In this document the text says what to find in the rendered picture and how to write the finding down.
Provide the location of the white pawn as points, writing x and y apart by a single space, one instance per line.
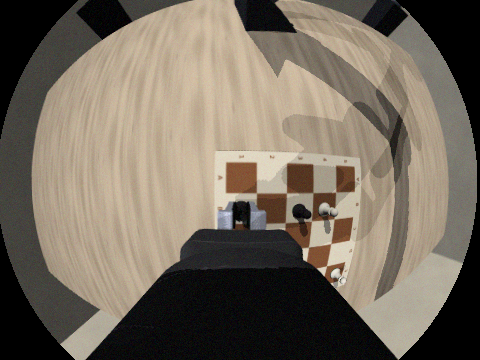
324 210
336 274

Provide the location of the brown and cream chessboard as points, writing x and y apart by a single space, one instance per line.
277 181

